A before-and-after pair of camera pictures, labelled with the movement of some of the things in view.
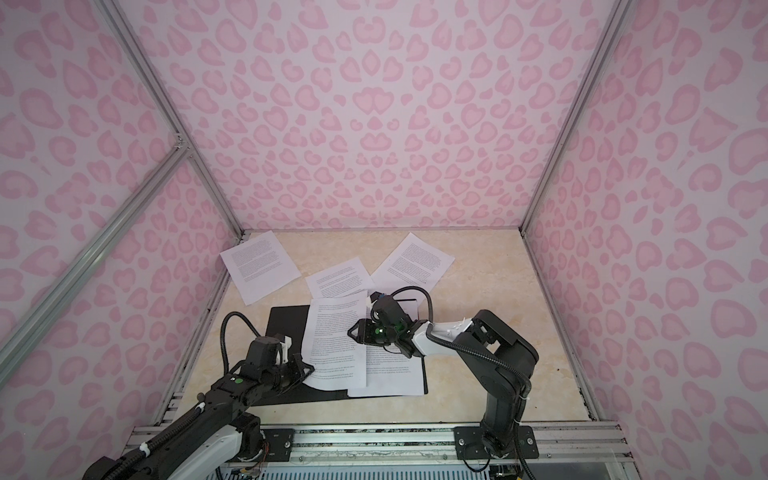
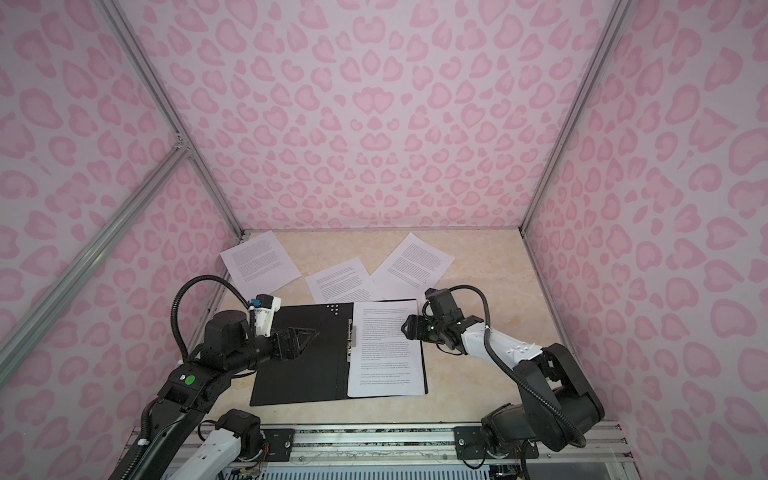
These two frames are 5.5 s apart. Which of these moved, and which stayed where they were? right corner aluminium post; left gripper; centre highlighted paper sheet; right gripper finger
Moved: right gripper finger; left gripper
Stayed: centre highlighted paper sheet; right corner aluminium post
